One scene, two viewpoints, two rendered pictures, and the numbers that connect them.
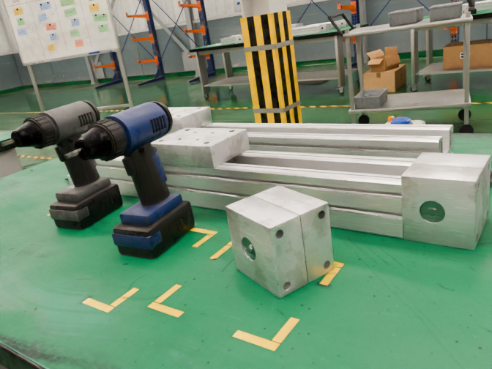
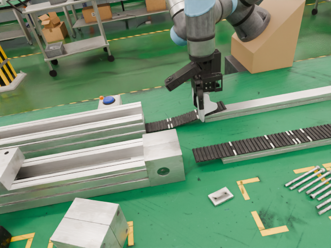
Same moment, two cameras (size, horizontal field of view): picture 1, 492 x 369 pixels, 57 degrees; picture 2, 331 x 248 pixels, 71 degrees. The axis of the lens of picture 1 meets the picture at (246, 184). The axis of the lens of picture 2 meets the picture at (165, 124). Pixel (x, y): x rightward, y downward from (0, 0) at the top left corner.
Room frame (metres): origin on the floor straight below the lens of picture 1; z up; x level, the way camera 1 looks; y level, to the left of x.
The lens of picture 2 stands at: (0.21, 0.00, 1.26)
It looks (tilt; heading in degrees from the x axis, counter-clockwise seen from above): 37 degrees down; 320
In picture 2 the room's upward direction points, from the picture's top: 10 degrees counter-clockwise
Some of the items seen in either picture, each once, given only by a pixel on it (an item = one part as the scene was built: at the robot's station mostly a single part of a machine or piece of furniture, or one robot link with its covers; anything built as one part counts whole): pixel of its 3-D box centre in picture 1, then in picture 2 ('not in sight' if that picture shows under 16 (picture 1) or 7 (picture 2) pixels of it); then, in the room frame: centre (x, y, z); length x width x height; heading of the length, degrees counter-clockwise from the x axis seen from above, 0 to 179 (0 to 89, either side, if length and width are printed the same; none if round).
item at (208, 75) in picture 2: not in sight; (204, 72); (0.61, -0.52, 0.95); 0.09 x 0.08 x 0.12; 51
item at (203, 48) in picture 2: not in sight; (200, 45); (0.61, -0.51, 1.03); 0.08 x 0.08 x 0.05
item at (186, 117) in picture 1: (175, 124); not in sight; (1.14, 0.15, 0.87); 0.16 x 0.11 x 0.07; 51
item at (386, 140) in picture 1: (258, 146); (22, 141); (0.99, -0.04, 0.82); 0.80 x 0.10 x 0.09; 51
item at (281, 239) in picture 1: (286, 233); (96, 228); (0.53, -0.04, 0.83); 0.11 x 0.10 x 0.10; 120
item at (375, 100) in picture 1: (402, 70); (67, 30); (3.69, -1.41, 0.50); 1.03 x 0.55 x 1.01; 64
